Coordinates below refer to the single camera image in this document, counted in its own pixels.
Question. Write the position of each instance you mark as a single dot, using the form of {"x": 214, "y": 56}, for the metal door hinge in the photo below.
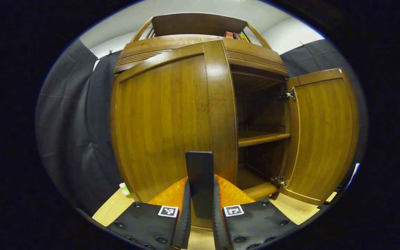
{"x": 282, "y": 181}
{"x": 289, "y": 94}

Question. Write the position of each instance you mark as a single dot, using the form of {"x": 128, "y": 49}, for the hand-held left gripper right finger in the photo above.
{"x": 218, "y": 222}

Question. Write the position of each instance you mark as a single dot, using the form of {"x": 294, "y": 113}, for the black backdrop cloth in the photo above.
{"x": 68, "y": 132}

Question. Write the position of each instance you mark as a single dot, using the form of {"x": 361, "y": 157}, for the wooden inner cabinet shelf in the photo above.
{"x": 260, "y": 138}

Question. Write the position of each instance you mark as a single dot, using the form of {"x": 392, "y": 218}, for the wooden cabinet drawer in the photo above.
{"x": 255, "y": 57}

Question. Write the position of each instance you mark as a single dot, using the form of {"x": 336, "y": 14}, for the blue thick book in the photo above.
{"x": 355, "y": 173}

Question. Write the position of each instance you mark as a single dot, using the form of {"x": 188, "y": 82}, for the wooden shoe cabinet door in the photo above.
{"x": 165, "y": 121}
{"x": 325, "y": 135}

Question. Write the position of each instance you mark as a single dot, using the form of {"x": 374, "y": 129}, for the red-brown small book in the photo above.
{"x": 228, "y": 34}

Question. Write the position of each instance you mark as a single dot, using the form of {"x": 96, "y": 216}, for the wooden double-door shoe cabinet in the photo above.
{"x": 193, "y": 24}

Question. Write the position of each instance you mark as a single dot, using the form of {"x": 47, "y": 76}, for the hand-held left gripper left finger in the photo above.
{"x": 185, "y": 218}

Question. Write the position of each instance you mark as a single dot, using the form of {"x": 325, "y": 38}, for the yellow small book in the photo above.
{"x": 244, "y": 38}

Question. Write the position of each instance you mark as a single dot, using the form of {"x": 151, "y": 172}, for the green plush toy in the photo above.
{"x": 125, "y": 189}

